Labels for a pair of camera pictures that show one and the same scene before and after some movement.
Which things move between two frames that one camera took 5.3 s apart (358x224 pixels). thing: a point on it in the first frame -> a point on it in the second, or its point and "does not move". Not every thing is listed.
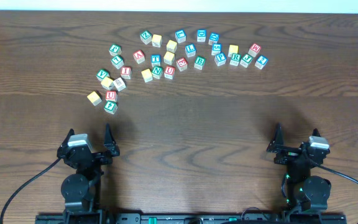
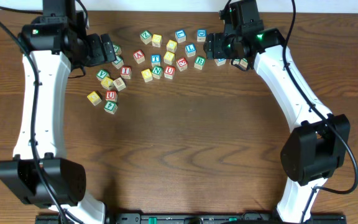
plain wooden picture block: (119, 84) does not move
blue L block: (190, 50) does not move
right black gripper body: (291, 149) -> (210, 45)
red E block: (181, 63) does not move
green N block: (156, 71) does not move
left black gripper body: (96, 156) -> (107, 48)
